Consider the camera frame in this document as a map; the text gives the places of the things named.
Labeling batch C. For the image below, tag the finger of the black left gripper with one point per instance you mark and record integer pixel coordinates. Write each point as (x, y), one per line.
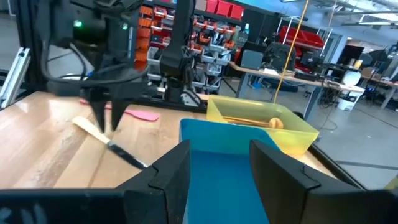
(117, 112)
(100, 115)

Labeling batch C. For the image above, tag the blue plastic bin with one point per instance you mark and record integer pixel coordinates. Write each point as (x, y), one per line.
(217, 174)

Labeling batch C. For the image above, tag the red bin cart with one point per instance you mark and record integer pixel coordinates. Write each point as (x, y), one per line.
(301, 39)

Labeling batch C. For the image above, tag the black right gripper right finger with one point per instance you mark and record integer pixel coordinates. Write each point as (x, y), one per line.
(295, 202)

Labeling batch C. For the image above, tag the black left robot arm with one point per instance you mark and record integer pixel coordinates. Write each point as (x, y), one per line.
(93, 31)

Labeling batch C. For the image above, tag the silver aluminium bracket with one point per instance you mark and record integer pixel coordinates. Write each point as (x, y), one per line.
(14, 77)

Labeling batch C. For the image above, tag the pink silicone spatula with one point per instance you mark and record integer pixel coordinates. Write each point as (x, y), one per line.
(143, 115)

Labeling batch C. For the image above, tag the black shelf with red bins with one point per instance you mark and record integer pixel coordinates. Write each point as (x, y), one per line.
(214, 40)

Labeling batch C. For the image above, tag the black aluminium table frame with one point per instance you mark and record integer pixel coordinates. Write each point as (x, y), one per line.
(26, 37)

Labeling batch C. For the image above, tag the wooden workbench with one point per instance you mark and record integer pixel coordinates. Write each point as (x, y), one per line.
(280, 76)

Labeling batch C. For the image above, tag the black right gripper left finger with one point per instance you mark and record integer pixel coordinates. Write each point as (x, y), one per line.
(140, 205)

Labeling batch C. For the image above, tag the yellow translucent plastic bin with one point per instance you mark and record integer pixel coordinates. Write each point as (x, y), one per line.
(280, 140)

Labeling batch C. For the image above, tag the light wooden spoon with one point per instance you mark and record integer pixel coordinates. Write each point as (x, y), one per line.
(275, 123)

